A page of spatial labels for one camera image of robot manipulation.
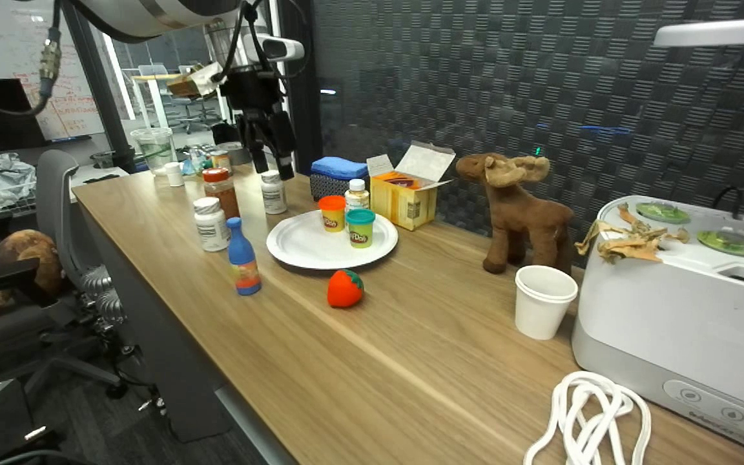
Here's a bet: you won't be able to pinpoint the blue folded cloth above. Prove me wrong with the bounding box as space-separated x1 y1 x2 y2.
311 155 367 181

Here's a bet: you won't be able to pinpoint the orange lid play-doh can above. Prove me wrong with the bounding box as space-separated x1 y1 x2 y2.
318 194 347 232

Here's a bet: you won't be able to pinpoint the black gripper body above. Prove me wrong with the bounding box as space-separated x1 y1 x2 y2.
223 71 295 155

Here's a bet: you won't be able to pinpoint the white round plate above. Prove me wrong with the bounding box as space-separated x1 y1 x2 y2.
267 212 397 272

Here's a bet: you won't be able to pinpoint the orange lid spice jar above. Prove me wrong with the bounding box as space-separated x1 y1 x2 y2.
202 169 239 218

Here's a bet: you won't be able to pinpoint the black office chair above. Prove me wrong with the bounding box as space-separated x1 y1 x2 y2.
0 145 168 416

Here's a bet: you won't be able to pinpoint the white appliance machine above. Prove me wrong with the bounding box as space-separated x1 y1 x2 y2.
573 194 744 444

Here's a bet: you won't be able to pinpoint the small white green-label bottle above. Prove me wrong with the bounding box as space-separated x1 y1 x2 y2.
347 179 370 209

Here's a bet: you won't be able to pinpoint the blue toy bottle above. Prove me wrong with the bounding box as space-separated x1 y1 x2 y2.
228 218 261 298

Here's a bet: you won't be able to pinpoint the red strawberry plush toy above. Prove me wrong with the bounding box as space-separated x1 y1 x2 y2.
326 272 365 311

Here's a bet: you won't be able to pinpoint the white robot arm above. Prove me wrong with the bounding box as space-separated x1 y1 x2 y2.
73 0 304 181

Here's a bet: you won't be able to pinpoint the yellow open cardboard box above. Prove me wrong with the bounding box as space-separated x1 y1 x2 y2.
367 142 455 231

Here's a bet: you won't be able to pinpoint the brown moose plush toy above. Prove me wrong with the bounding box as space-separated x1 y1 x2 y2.
455 154 573 274

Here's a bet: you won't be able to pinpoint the white paper cup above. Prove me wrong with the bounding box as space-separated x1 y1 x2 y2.
515 267 579 341

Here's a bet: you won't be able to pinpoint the white pill bottle blue label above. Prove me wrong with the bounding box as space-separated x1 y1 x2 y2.
190 196 228 250

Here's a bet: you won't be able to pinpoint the dried brown leaves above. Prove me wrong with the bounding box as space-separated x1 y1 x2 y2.
573 204 690 263

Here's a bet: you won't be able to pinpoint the grey basket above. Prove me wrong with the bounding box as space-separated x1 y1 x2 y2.
311 173 348 200

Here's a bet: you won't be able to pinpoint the white coiled rope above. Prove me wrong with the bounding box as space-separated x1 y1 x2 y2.
521 369 654 465

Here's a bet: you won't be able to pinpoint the teal lid play-doh can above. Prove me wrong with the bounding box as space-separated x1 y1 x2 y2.
347 209 375 248

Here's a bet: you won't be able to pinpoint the small white cup far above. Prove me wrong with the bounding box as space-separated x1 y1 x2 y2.
163 163 183 190

